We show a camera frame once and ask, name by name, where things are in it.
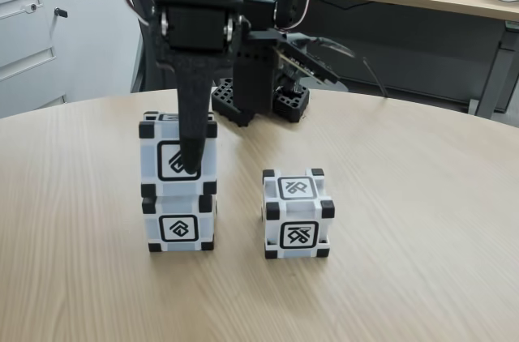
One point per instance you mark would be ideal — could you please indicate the gripper camera module with board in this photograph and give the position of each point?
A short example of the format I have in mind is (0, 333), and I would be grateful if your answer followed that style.
(300, 62)

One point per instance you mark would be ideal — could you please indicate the white cube slanted N glyph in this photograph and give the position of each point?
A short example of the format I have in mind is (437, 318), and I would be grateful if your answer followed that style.
(148, 163)

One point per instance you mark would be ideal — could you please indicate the white cube diamond glyph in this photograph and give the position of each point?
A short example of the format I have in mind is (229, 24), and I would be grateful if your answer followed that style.
(178, 230)

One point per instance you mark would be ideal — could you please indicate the wooden office desk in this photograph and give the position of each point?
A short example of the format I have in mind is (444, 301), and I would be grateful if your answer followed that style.
(446, 1)

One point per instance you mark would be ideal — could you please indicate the gray round floor base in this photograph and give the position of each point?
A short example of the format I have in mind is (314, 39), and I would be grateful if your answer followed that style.
(324, 86)

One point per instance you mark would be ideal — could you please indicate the round cabinet lock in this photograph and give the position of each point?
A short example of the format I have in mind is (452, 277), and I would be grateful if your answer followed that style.
(32, 6)

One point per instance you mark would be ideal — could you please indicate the white cube angular K glyph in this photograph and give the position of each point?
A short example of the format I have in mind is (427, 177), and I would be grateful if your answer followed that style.
(298, 236)

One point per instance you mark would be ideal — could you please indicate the white drawer cabinet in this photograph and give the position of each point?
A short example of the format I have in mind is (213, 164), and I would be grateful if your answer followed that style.
(89, 54)

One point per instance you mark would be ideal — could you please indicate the black cabinet key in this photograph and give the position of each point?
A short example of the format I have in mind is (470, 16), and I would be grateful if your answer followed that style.
(61, 12)

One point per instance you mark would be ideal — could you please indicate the black mesh office chair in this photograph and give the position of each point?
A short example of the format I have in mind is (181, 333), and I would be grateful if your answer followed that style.
(142, 54)

